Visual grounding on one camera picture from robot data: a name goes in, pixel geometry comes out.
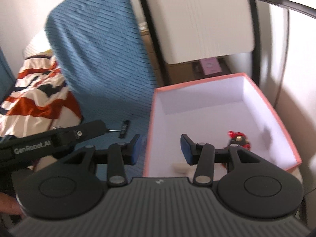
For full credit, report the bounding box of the person's left hand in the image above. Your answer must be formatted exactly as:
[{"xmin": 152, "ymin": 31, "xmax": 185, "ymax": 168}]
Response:
[{"xmin": 0, "ymin": 193, "xmax": 25, "ymax": 218}]

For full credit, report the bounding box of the red white striped blanket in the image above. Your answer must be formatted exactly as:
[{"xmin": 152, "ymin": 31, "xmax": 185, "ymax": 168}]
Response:
[{"xmin": 1, "ymin": 50, "xmax": 83, "ymax": 139}]

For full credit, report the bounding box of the red black small toy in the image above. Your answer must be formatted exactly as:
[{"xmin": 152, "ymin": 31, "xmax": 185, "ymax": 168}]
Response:
[{"xmin": 224, "ymin": 131, "xmax": 251, "ymax": 150}]

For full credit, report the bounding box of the small white eraser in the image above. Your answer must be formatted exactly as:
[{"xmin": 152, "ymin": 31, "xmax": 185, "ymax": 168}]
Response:
[{"xmin": 172, "ymin": 163, "xmax": 190, "ymax": 174}]

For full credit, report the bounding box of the pink cardboard box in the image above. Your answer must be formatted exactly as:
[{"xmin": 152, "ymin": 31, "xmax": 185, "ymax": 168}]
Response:
[{"xmin": 143, "ymin": 73, "xmax": 302, "ymax": 177}]

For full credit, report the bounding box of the blue textured sofa cover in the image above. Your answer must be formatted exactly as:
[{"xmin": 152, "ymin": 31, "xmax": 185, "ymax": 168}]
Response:
[{"xmin": 44, "ymin": 0, "xmax": 159, "ymax": 181}]

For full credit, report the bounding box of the pink booklet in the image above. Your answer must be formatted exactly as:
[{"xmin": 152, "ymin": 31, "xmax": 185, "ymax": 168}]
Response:
[{"xmin": 200, "ymin": 57, "xmax": 222, "ymax": 75}]

